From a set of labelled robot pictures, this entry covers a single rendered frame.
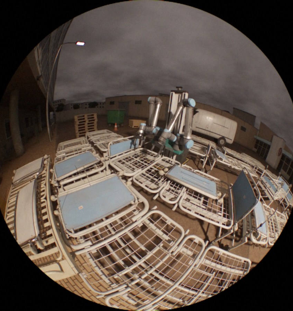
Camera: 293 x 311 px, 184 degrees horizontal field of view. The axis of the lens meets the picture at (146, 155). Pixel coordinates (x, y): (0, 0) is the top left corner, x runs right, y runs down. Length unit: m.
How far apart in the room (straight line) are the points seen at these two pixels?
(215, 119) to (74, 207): 8.61
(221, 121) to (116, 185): 8.31
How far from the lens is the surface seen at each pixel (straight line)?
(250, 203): 1.19
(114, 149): 1.57
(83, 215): 0.85
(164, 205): 1.54
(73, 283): 1.55
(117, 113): 7.13
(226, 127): 8.63
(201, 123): 8.16
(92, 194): 0.92
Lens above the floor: 1.25
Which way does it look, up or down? 27 degrees down
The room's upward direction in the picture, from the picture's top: 7 degrees clockwise
